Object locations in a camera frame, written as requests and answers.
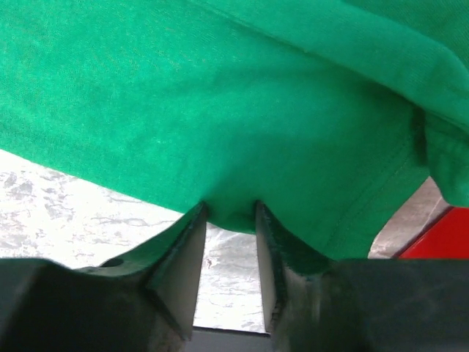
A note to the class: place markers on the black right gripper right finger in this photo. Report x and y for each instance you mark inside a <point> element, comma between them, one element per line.
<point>286,265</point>

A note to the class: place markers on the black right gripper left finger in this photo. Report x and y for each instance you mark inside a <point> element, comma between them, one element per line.
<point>166,268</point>

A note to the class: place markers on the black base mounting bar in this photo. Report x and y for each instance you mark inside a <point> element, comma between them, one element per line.
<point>225,340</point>

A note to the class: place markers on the green t shirt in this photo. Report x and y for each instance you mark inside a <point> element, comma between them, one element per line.
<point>332,113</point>

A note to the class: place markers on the red plastic bin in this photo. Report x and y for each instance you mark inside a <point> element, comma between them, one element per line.
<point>445,238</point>

